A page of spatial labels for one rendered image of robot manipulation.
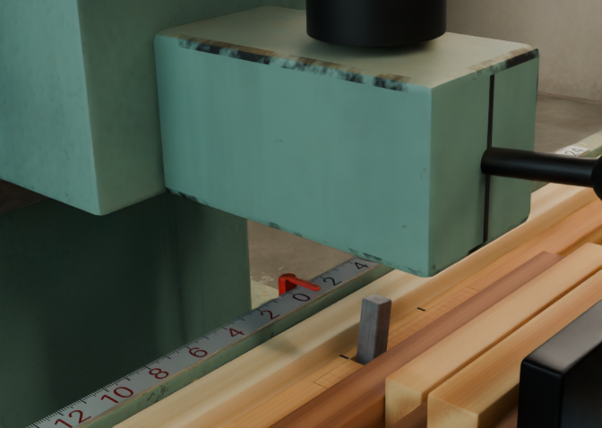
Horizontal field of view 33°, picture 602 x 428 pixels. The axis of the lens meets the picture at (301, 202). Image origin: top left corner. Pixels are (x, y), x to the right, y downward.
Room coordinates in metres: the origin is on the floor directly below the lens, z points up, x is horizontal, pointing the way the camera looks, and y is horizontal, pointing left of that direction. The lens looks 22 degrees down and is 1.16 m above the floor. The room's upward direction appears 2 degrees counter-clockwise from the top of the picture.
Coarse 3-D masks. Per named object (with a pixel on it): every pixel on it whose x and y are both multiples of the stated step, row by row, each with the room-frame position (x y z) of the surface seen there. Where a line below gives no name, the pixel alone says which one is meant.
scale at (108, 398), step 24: (360, 264) 0.42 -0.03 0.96; (264, 312) 0.38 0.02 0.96; (288, 312) 0.38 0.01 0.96; (216, 336) 0.36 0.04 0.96; (240, 336) 0.36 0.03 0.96; (168, 360) 0.34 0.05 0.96; (192, 360) 0.34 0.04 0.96; (120, 384) 0.33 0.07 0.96; (144, 384) 0.33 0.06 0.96; (72, 408) 0.31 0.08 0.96; (96, 408) 0.31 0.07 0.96
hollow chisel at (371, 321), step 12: (372, 300) 0.37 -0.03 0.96; (384, 300) 0.37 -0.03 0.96; (372, 312) 0.37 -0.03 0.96; (384, 312) 0.37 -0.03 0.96; (360, 324) 0.37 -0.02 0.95; (372, 324) 0.37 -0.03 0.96; (384, 324) 0.37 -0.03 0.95; (360, 336) 0.37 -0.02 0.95; (372, 336) 0.37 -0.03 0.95; (384, 336) 0.37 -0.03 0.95; (360, 348) 0.37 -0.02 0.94; (372, 348) 0.37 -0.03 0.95; (384, 348) 0.37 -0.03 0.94; (360, 360) 0.37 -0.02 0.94
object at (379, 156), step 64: (192, 64) 0.39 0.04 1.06; (256, 64) 0.37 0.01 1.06; (320, 64) 0.35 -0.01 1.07; (384, 64) 0.34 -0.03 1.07; (448, 64) 0.34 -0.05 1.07; (512, 64) 0.35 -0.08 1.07; (192, 128) 0.39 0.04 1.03; (256, 128) 0.37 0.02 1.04; (320, 128) 0.35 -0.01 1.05; (384, 128) 0.33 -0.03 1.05; (448, 128) 0.32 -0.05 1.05; (512, 128) 0.35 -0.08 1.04; (192, 192) 0.39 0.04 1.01; (256, 192) 0.37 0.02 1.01; (320, 192) 0.35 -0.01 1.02; (384, 192) 0.33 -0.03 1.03; (448, 192) 0.32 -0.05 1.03; (512, 192) 0.35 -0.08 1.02; (384, 256) 0.33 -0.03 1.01; (448, 256) 0.32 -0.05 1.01
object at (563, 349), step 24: (600, 312) 0.30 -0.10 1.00; (576, 336) 0.29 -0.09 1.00; (600, 336) 0.28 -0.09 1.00; (528, 360) 0.27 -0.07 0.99; (552, 360) 0.27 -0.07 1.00; (576, 360) 0.27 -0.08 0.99; (600, 360) 0.28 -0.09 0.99; (528, 384) 0.27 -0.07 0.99; (552, 384) 0.26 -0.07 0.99; (576, 384) 0.27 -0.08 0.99; (600, 384) 0.28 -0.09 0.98; (528, 408) 0.27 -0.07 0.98; (552, 408) 0.26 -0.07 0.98; (576, 408) 0.27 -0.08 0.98; (600, 408) 0.28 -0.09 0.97
